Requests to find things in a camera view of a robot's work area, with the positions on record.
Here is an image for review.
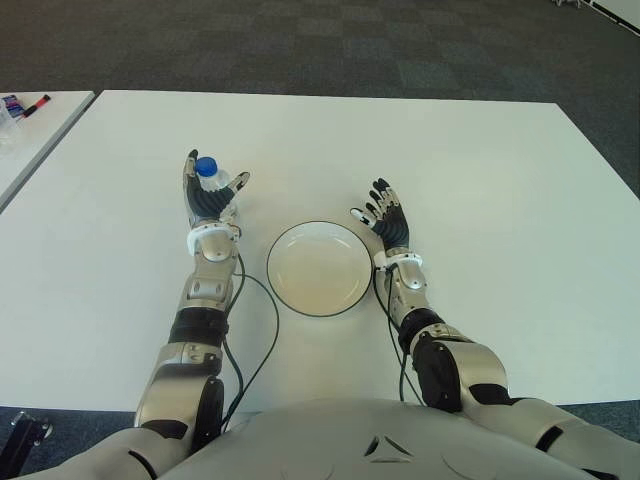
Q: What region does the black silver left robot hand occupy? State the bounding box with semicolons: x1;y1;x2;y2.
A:
180;148;251;231

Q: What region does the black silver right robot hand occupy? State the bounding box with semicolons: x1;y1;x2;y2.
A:
350;177;414;254

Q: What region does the clear bottle with blue cap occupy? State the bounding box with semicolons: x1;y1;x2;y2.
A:
194;156;242;224

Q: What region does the white plate with black rim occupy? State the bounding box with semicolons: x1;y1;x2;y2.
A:
265;219;375;318

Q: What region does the red black marker pen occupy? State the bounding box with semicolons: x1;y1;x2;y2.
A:
19;93;53;119

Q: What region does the clear plastic container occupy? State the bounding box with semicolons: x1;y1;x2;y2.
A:
0;104;21;157

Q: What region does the grey robot torso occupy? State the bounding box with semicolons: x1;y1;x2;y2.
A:
64;397;616;480

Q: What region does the black wheeled stand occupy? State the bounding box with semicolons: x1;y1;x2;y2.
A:
9;410;55;480

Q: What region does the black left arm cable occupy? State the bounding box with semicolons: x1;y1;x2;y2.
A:
219;252;280;432

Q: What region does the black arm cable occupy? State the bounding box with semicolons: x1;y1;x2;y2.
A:
219;252;280;432
374;267;422;404

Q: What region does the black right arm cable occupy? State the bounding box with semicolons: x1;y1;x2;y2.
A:
374;267;422;404

